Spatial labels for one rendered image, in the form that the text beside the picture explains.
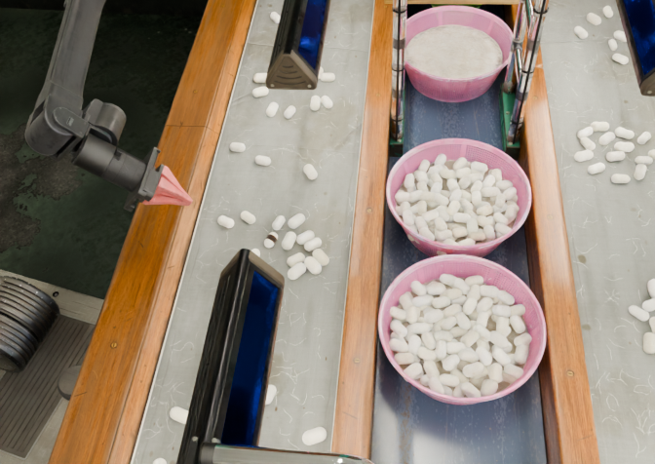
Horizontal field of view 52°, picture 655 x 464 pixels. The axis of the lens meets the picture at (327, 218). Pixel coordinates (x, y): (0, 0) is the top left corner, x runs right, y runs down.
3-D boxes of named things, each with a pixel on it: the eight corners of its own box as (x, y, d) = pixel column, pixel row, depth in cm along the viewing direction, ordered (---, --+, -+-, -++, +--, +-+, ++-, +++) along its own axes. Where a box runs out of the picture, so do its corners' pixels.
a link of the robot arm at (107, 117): (24, 145, 107) (50, 118, 103) (48, 98, 115) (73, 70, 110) (91, 184, 114) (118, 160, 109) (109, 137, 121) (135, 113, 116)
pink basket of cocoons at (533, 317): (373, 418, 110) (373, 394, 102) (382, 280, 126) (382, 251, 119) (542, 430, 107) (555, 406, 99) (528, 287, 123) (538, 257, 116)
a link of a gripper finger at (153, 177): (203, 183, 118) (154, 158, 113) (194, 215, 113) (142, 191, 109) (184, 201, 122) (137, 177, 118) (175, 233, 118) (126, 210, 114)
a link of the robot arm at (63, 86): (65, -19, 131) (94, -55, 125) (92, -1, 135) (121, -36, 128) (15, 151, 107) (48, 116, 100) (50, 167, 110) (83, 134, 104)
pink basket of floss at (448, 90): (448, 130, 149) (451, 96, 141) (371, 69, 163) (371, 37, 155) (533, 77, 158) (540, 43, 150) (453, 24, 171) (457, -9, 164)
